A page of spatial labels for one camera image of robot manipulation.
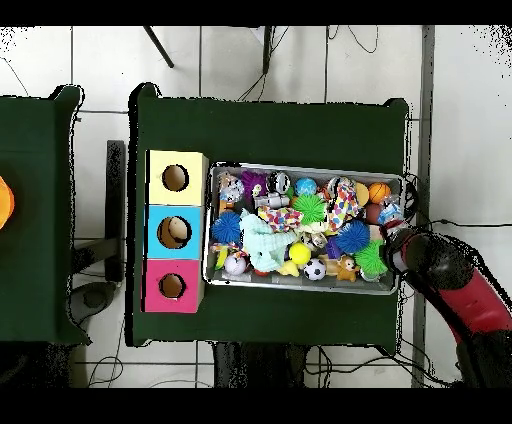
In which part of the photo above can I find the white cloth with colourful dots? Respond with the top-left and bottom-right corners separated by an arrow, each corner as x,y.
257,177 -> 363,235

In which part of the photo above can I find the clear plastic packet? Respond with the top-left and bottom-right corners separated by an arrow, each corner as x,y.
217,171 -> 246,203

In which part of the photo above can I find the crushed clear plastic bottle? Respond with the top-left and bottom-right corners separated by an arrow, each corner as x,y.
377,193 -> 406,231

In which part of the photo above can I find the wooden box with three holes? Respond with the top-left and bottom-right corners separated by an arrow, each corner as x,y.
141,149 -> 210,314

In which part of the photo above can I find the silver plastic toy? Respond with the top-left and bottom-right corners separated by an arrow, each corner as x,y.
255,191 -> 291,209

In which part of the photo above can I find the mint green cloth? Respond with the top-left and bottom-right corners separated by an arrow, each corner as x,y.
239,207 -> 299,272

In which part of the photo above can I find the purple spiky toy with eyes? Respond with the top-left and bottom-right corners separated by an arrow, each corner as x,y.
239,170 -> 270,199

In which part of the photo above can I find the blue spiky rubber ball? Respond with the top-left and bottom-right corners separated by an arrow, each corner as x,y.
210,210 -> 244,244

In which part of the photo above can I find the green spiky rubber ball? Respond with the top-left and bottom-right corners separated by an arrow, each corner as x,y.
291,193 -> 328,225

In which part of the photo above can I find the white baseball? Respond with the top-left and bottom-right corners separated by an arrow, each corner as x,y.
223,254 -> 247,276

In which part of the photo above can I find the dark green table cloth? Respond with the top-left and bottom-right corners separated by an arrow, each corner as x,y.
125,82 -> 411,348
0,84 -> 92,347

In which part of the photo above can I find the green spiky toy with eyes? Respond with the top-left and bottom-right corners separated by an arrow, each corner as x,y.
353,239 -> 389,277

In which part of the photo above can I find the orange mini basketball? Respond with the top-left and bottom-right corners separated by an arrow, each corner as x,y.
368,182 -> 392,204

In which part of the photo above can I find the black upright panel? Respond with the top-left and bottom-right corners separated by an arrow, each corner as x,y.
105,139 -> 127,283

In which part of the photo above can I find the black tripod leg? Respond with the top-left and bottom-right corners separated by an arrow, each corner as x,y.
142,25 -> 176,69
261,25 -> 276,75

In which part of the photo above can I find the grey round stand base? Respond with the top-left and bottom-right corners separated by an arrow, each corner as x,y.
68,281 -> 118,326

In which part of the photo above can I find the orange round object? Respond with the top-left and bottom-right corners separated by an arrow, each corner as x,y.
0,175 -> 16,231

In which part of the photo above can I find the shallow wire mesh bin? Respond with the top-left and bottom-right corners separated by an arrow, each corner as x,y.
202,160 -> 404,296

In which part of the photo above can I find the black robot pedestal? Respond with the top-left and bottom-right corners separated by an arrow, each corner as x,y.
213,341 -> 309,388

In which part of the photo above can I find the black cable bundle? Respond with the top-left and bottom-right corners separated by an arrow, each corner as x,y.
401,173 -> 512,241

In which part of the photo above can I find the grey floor cable cover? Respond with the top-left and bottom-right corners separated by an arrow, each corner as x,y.
411,25 -> 436,388

